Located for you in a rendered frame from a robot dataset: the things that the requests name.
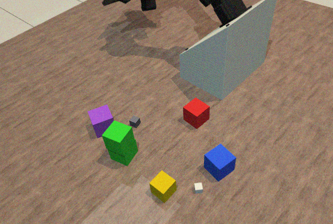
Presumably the purple block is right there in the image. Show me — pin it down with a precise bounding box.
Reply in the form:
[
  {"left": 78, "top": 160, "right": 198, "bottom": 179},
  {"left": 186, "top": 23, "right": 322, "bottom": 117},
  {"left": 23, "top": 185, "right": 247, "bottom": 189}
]
[{"left": 88, "top": 105, "right": 114, "bottom": 138}]

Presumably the yellow block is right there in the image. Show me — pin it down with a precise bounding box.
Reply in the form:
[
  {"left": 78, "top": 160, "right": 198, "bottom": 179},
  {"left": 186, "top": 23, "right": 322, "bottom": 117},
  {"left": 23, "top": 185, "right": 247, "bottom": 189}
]
[{"left": 149, "top": 171, "right": 176, "bottom": 203}]

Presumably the green block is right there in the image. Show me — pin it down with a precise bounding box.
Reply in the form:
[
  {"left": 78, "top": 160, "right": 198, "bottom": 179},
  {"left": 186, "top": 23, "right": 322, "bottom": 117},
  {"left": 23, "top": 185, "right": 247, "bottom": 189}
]
[
  {"left": 102, "top": 121, "right": 135, "bottom": 156},
  {"left": 108, "top": 139, "right": 138, "bottom": 166}
]

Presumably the blue cube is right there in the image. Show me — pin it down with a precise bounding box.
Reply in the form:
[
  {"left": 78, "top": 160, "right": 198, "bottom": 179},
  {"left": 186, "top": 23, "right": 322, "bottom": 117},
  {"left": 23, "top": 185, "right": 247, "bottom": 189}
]
[{"left": 204, "top": 144, "right": 236, "bottom": 181}]

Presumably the red block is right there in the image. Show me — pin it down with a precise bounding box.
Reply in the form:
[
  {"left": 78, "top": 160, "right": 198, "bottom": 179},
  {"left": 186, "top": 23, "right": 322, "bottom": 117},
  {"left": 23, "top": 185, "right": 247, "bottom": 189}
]
[{"left": 183, "top": 98, "right": 210, "bottom": 129}]

